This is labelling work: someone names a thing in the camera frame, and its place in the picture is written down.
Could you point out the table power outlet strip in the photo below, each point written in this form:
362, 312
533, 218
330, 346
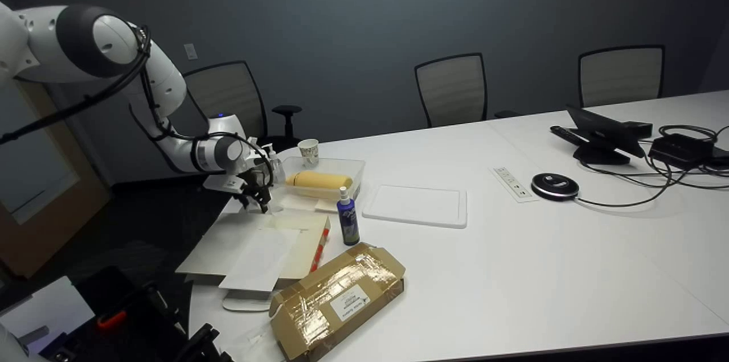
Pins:
514, 182

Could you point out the black remote control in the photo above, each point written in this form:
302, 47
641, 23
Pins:
566, 135

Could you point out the black touch panel display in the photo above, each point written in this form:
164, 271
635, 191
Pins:
603, 131

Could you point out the wall switch plate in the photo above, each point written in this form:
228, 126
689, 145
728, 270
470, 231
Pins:
191, 52

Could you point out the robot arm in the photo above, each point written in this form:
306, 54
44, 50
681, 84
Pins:
165, 83

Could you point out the office chair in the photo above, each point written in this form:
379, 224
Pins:
228, 91
451, 89
621, 74

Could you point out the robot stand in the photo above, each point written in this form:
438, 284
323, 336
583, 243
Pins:
125, 322

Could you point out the flat white open box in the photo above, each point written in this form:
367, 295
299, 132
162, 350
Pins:
216, 248

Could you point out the yellow roll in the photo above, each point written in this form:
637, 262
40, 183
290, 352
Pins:
319, 180

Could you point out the clear plastic container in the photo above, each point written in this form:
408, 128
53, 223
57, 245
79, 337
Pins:
353, 171

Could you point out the white flat device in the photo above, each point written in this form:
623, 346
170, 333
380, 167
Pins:
245, 302

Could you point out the clear pump bottle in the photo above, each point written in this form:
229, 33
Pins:
277, 168

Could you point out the blue spray bottle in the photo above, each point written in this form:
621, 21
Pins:
348, 222

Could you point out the small black box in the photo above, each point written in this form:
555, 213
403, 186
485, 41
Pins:
641, 128

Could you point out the patterned paper cup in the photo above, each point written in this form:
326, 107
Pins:
308, 152

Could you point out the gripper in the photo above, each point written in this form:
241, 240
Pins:
254, 182

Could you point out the wooden door with glass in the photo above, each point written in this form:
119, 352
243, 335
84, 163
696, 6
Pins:
34, 180

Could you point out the white paper sheet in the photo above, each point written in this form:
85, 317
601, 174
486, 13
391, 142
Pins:
262, 259

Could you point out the white towel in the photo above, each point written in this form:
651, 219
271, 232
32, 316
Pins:
307, 204

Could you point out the black power box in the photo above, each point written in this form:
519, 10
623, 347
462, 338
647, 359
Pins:
680, 148

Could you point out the round black speakerphone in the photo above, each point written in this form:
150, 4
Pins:
555, 186

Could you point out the white rectangular tray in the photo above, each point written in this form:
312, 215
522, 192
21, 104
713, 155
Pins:
416, 205

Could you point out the brown cardboard box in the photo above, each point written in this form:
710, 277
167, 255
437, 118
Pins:
336, 299

